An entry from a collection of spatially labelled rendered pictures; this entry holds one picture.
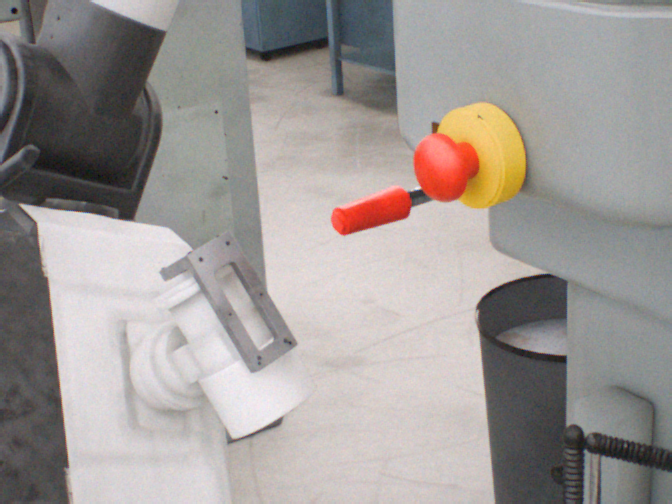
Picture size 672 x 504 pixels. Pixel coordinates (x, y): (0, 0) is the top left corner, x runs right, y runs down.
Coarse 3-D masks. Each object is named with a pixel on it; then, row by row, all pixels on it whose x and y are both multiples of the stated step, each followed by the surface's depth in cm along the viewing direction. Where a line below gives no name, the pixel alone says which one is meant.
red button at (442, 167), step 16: (432, 144) 70; (448, 144) 70; (464, 144) 72; (416, 160) 72; (432, 160) 70; (448, 160) 70; (464, 160) 70; (416, 176) 72; (432, 176) 71; (448, 176) 70; (464, 176) 70; (432, 192) 71; (448, 192) 71
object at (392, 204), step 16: (384, 192) 83; (400, 192) 83; (416, 192) 84; (336, 208) 81; (352, 208) 81; (368, 208) 81; (384, 208) 82; (400, 208) 83; (336, 224) 81; (352, 224) 81; (368, 224) 82; (384, 224) 83
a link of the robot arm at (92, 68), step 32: (64, 0) 92; (64, 32) 92; (96, 32) 91; (128, 32) 92; (160, 32) 94; (64, 64) 92; (96, 64) 92; (128, 64) 93; (64, 96) 91; (96, 96) 93; (128, 96) 95; (32, 128) 89; (64, 128) 91; (96, 128) 93; (128, 128) 96; (64, 160) 94; (96, 160) 95; (128, 160) 97
